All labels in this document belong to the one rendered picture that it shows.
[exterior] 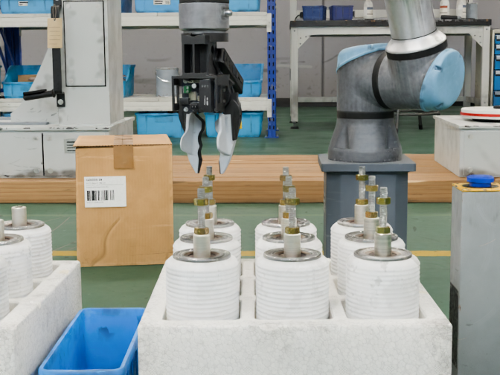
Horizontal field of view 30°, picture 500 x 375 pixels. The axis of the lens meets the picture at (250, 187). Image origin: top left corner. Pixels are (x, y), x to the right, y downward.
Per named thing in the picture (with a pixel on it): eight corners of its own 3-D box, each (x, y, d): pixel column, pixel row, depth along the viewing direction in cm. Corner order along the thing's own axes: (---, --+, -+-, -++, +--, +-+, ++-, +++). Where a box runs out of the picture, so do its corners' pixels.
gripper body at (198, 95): (170, 115, 138) (168, 33, 136) (190, 112, 146) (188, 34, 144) (219, 116, 136) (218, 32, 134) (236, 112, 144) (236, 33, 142)
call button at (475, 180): (463, 187, 142) (463, 174, 142) (489, 187, 142) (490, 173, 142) (469, 191, 138) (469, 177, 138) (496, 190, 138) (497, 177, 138)
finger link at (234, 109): (213, 143, 143) (204, 86, 142) (216, 142, 144) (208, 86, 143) (242, 139, 141) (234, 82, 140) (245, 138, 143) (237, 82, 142)
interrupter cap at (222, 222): (242, 227, 144) (242, 222, 144) (199, 232, 140) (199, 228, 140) (219, 220, 150) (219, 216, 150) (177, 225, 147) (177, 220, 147)
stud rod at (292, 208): (297, 245, 121) (297, 188, 120) (289, 246, 121) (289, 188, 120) (294, 244, 122) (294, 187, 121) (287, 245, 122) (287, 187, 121)
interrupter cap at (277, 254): (332, 260, 121) (332, 254, 121) (284, 266, 117) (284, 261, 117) (299, 249, 127) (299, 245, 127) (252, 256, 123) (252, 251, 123)
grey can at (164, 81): (157, 96, 621) (157, 67, 619) (181, 96, 621) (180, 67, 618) (154, 97, 606) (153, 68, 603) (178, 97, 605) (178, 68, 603)
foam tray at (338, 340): (167, 364, 156) (166, 258, 154) (400, 362, 156) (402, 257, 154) (140, 464, 118) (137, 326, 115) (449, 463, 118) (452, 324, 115)
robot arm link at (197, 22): (188, 5, 144) (239, 4, 142) (189, 36, 144) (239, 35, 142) (171, 3, 137) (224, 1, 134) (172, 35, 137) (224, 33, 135)
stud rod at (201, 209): (207, 245, 121) (206, 188, 120) (199, 246, 121) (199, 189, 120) (203, 245, 122) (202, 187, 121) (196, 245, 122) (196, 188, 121)
